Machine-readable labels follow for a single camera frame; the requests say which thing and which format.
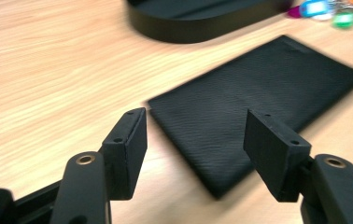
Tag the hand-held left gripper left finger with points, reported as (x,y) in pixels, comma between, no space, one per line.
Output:
(124,155)

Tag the black key stand with tray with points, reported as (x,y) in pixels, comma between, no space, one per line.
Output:
(196,21)

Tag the key bunch with coloured tags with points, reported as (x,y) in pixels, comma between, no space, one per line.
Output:
(317,9)

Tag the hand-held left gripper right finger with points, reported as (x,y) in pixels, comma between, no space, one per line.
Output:
(271,152)

